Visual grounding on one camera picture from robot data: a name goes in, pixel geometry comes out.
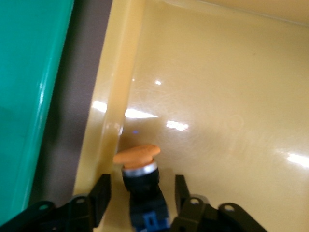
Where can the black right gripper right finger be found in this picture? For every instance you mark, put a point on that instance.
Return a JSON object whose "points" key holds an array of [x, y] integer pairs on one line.
{"points": [[183, 200]]}

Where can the yellow push button switch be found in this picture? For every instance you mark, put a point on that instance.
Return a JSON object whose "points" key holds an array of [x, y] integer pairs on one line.
{"points": [[141, 178]]}

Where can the yellow plastic tray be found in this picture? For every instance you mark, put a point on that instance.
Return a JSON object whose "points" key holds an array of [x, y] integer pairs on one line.
{"points": [[217, 84]]}

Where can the green plastic tray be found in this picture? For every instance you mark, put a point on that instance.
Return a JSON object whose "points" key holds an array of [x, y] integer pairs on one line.
{"points": [[26, 72]]}

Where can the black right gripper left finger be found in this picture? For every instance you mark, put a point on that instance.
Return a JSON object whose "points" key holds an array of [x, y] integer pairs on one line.
{"points": [[101, 198]]}

